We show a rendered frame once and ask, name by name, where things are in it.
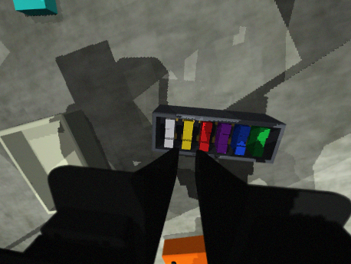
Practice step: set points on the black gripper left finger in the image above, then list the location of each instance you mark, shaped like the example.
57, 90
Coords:
143, 195

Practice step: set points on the black fuse block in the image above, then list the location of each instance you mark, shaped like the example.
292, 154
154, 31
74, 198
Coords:
235, 135

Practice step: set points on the red fuse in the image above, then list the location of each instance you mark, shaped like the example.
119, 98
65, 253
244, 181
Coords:
204, 136

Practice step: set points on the teal rectangular block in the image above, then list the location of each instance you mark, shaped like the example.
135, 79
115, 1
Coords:
36, 7

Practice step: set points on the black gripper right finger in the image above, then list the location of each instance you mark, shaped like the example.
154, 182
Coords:
228, 207

